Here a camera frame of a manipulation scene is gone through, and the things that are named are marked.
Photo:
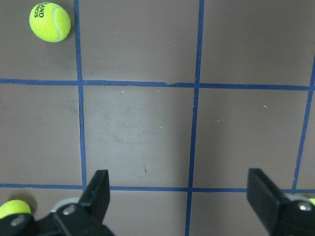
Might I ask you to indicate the tennis ball near left base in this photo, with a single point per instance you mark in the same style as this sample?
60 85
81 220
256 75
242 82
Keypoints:
14 207

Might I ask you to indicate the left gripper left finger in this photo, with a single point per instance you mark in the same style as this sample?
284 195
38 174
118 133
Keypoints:
84 218

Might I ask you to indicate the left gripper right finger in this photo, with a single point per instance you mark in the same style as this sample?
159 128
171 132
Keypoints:
281 214

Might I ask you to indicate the centre back tennis ball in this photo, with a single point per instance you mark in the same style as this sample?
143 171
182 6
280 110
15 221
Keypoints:
312 200

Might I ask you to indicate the front Roland Garros tennis ball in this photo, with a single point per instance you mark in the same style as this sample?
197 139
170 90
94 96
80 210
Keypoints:
50 22

